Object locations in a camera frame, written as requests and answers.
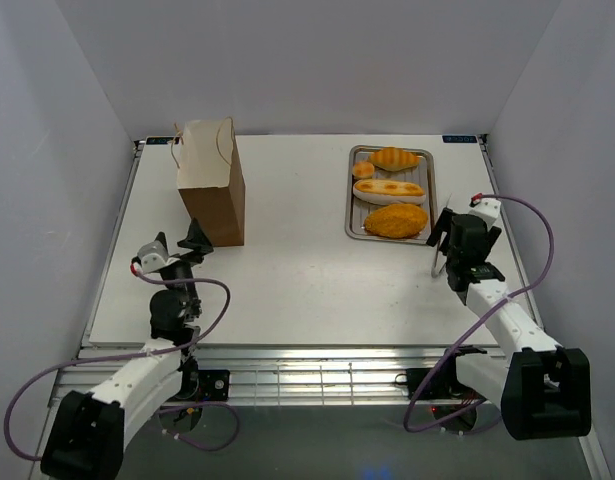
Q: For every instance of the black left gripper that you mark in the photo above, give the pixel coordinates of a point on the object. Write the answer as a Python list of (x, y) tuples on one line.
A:
[(197, 240)]

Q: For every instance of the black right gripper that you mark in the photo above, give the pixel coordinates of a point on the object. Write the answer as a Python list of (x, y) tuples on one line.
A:
[(443, 225)]

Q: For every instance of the breaded oval fake bread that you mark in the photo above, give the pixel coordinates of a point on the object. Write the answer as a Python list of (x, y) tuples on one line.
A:
[(397, 221)]

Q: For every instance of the metal tongs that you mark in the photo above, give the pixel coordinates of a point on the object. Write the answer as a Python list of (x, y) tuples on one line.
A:
[(436, 268)]

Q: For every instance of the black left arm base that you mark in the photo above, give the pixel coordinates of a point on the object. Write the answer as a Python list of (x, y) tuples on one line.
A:
[(210, 385)]

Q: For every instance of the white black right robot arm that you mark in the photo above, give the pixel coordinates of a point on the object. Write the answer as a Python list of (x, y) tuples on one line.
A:
[(543, 390)]

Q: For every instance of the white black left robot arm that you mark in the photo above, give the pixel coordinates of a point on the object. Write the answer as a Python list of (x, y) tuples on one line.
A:
[(92, 429)]

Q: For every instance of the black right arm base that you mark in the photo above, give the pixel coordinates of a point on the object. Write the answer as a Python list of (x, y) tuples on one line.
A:
[(442, 386)]

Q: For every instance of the brown paper bag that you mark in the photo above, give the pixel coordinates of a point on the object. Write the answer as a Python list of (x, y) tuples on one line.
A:
[(210, 180)]

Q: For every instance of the long white fake bread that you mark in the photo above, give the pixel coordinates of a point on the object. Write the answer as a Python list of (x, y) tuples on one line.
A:
[(388, 192)]

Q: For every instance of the striped croissant fake bread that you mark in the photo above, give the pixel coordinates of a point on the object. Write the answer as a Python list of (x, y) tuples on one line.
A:
[(393, 159)]

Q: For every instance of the small round fake bun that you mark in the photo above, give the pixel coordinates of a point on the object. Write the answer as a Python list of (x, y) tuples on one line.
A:
[(363, 170)]

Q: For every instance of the metal baking tray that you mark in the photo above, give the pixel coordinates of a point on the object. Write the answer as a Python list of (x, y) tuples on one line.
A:
[(384, 176)]

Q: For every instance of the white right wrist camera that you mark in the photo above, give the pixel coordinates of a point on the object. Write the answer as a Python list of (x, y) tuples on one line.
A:
[(487, 209)]

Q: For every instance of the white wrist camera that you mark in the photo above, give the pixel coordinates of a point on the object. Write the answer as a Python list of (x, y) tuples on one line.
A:
[(152, 258), (487, 209)]

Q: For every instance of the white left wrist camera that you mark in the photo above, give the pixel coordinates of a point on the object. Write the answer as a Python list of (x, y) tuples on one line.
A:
[(152, 258)]

